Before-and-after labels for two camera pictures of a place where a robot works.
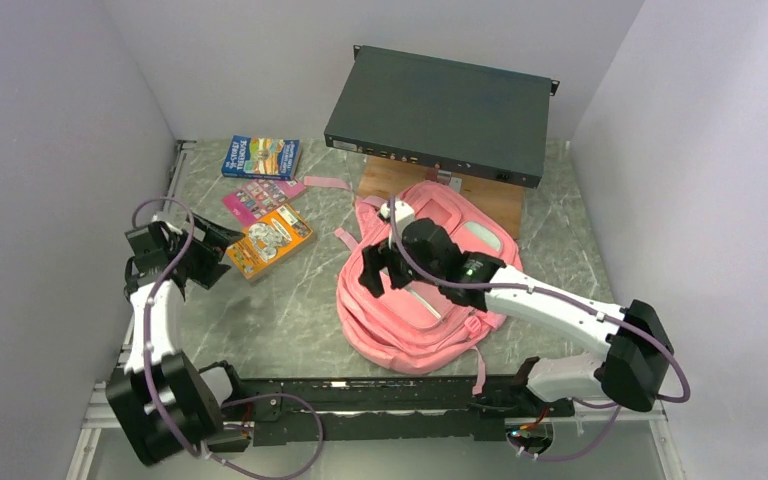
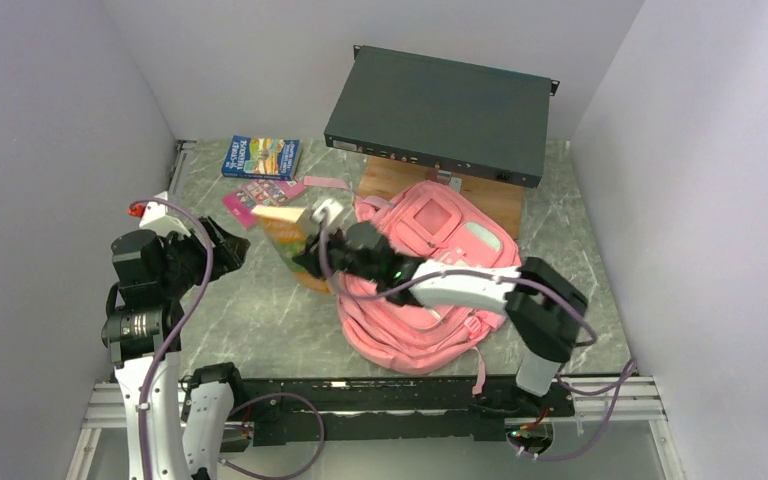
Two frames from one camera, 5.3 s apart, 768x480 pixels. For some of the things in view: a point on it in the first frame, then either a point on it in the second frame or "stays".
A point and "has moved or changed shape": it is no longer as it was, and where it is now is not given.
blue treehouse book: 261,157 stays
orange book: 270,239 has moved or changed shape
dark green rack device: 452,116 stays
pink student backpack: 411,330 stays
